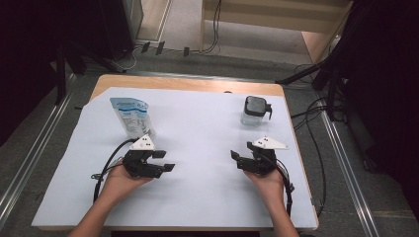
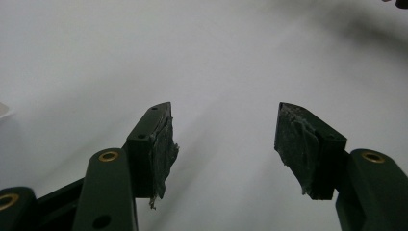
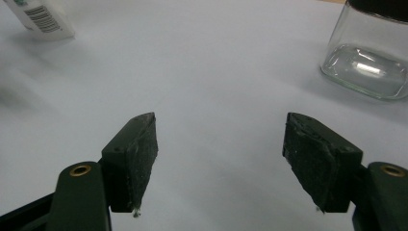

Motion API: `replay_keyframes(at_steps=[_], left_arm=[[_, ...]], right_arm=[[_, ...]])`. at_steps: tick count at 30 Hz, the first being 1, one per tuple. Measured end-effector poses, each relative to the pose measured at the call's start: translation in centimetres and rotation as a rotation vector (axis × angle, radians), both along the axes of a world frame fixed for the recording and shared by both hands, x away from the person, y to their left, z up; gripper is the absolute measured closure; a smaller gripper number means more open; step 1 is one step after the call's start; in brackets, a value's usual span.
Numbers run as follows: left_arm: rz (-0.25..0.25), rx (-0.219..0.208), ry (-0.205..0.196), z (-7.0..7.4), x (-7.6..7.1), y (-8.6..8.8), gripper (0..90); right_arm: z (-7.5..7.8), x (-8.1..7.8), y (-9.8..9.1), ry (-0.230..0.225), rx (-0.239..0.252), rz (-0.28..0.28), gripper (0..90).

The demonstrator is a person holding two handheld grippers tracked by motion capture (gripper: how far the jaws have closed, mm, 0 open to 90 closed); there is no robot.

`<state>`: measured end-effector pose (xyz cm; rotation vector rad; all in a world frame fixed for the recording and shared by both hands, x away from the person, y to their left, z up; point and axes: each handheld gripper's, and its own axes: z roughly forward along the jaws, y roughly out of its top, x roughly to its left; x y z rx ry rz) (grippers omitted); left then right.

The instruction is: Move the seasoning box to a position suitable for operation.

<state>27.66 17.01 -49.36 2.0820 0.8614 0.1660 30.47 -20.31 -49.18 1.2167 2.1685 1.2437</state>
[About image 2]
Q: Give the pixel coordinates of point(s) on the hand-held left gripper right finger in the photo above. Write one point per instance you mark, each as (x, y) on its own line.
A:
(308, 150)

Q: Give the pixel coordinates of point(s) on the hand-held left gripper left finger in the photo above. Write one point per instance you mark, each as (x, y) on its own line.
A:
(144, 160)

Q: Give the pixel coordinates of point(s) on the white and blue pouch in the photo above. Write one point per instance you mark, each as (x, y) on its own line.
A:
(5, 110)

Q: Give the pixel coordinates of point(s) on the white paper sheet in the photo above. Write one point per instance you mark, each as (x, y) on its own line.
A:
(205, 48)

